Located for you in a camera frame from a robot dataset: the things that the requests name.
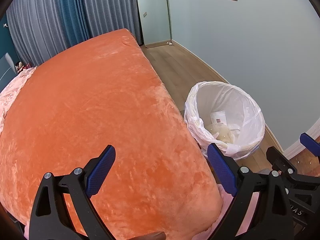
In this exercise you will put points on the teal curtain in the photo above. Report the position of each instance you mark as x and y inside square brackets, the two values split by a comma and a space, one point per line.
[73, 10]

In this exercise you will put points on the teal pillow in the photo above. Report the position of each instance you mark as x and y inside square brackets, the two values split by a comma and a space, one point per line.
[6, 70]

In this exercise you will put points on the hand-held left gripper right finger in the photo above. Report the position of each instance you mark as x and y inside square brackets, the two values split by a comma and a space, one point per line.
[221, 168]

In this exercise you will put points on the beige mesh netting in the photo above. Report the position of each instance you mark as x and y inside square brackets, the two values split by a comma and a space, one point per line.
[222, 135]

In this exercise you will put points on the white-lined trash bin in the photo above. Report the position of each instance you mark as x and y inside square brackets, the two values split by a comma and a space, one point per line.
[225, 97]

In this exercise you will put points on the white card with red label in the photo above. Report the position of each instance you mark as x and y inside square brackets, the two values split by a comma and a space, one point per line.
[217, 118]

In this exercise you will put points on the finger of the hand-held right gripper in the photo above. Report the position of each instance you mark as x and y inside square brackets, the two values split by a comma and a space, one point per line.
[310, 145]
[280, 158]

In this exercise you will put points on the orange plush bed cover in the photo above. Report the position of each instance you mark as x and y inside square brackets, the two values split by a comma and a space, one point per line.
[100, 105]

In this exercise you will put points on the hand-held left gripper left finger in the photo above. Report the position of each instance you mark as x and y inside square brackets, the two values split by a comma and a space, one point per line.
[101, 170]

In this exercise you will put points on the standing floor mirror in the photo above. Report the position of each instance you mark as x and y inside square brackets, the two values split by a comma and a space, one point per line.
[155, 15]

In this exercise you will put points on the pink lace quilt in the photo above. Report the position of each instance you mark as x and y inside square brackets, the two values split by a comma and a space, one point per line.
[12, 95]

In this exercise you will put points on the small doll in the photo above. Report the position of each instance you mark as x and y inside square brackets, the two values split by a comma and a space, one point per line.
[21, 67]

